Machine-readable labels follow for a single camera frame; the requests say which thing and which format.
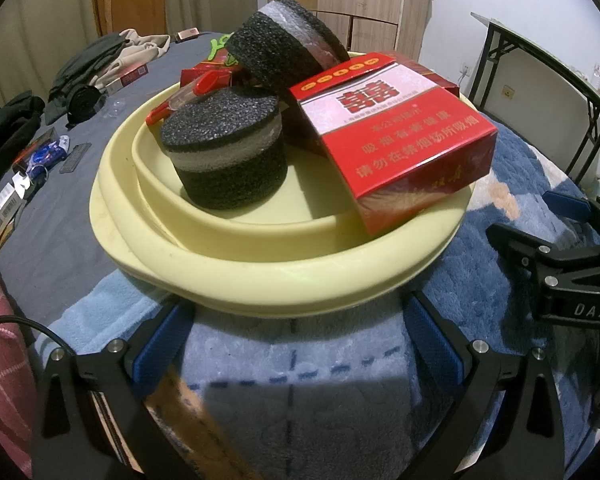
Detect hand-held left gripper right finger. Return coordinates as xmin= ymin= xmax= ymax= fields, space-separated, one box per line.
xmin=403 ymin=291 xmax=568 ymax=480

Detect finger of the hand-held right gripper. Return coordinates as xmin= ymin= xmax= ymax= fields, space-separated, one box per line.
xmin=486 ymin=222 xmax=600 ymax=282
xmin=541 ymin=190 xmax=600 ymax=244

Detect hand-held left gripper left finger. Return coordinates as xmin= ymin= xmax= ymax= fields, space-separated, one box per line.
xmin=31 ymin=301 xmax=197 ymax=480

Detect pale yellow oval basin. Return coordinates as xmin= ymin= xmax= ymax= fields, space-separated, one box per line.
xmin=89 ymin=50 xmax=476 ymax=311

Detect tall red and white box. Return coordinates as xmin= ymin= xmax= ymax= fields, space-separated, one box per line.
xmin=287 ymin=51 xmax=498 ymax=236

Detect black and white foam disc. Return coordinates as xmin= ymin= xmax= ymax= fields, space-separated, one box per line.
xmin=161 ymin=86 xmax=288 ymax=211
xmin=225 ymin=0 xmax=351 ymax=93

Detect red and silver cigarette pack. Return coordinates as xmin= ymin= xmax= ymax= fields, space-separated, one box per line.
xmin=146 ymin=70 xmax=241 ymax=125

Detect green plastic clip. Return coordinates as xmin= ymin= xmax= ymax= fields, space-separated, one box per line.
xmin=207 ymin=34 xmax=238 ymax=61

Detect blue checked plush blanket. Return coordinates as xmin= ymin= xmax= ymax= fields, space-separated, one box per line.
xmin=32 ymin=130 xmax=600 ymax=480

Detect grey bed sheet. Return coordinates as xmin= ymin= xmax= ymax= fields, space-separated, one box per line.
xmin=0 ymin=30 xmax=261 ymax=321

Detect pink checked cloth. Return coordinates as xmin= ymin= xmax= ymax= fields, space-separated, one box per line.
xmin=0 ymin=250 xmax=46 ymax=480

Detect black folding table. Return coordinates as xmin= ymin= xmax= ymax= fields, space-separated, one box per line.
xmin=467 ymin=10 xmax=600 ymax=186

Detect cigarette packs with barcode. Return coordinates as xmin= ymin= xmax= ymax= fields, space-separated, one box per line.
xmin=0 ymin=182 xmax=23 ymax=256

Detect clear plastic wrapper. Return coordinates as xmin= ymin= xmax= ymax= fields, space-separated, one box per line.
xmin=102 ymin=97 xmax=131 ymax=117

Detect black round cap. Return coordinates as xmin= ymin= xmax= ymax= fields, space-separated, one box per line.
xmin=66 ymin=82 xmax=106 ymax=128

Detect red and white cigarette pack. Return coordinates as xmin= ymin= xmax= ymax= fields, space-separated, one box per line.
xmin=105 ymin=64 xmax=151 ymax=95

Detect black jacket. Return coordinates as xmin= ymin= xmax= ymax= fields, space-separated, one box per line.
xmin=0 ymin=90 xmax=46 ymax=181

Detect dark green clothing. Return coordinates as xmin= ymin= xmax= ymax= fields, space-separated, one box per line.
xmin=47 ymin=32 xmax=141 ymax=111

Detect beige clothing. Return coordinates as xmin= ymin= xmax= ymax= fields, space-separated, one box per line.
xmin=97 ymin=30 xmax=173 ymax=93

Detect beige curtain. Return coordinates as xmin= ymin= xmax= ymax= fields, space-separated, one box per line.
xmin=0 ymin=0 xmax=271 ymax=106

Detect black cable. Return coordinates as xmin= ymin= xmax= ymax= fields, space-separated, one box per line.
xmin=0 ymin=314 xmax=48 ymax=356

